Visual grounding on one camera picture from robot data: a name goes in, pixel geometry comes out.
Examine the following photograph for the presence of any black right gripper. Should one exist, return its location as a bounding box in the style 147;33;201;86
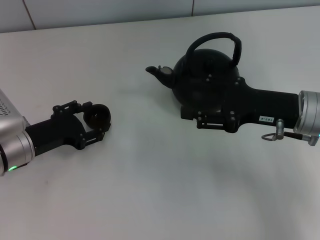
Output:
180;73;301;134

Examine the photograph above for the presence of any small dark teacup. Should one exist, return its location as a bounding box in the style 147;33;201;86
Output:
82;103;112;128

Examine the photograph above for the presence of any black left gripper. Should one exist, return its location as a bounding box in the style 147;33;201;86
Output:
24;100;112;155

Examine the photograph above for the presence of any black round teapot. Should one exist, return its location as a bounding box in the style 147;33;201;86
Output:
145;31;242;113

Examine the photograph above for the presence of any right gripper cable with plugs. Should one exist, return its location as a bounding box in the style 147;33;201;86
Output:
261;119;320;147

